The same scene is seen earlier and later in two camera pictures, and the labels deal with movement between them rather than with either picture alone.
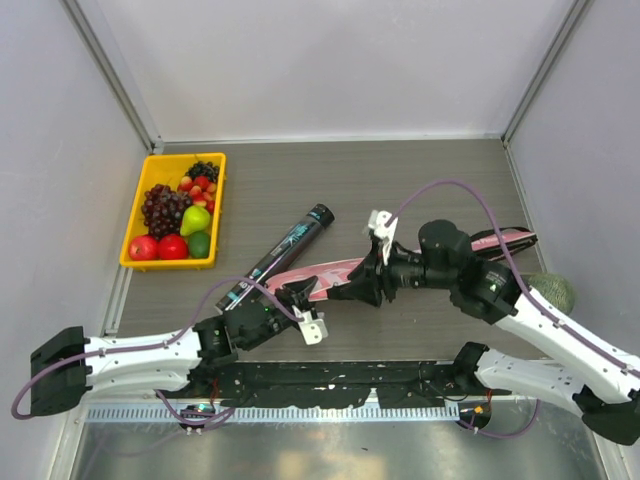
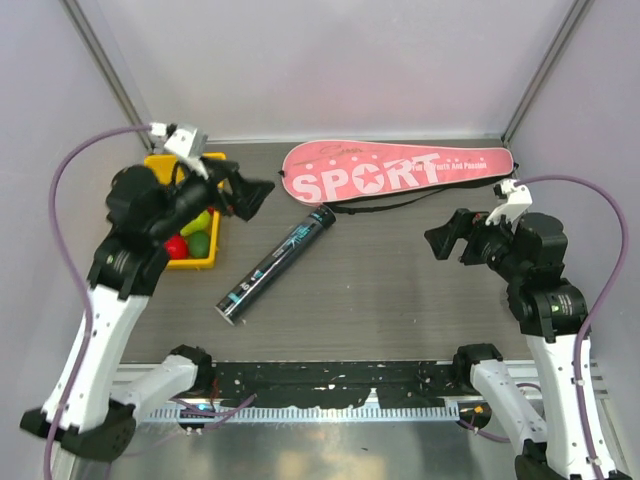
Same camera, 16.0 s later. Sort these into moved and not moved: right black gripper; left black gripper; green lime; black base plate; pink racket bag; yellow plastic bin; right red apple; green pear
Moved: right black gripper; left black gripper; pink racket bag
Not moved: yellow plastic bin; green pear; green lime; right red apple; black base plate
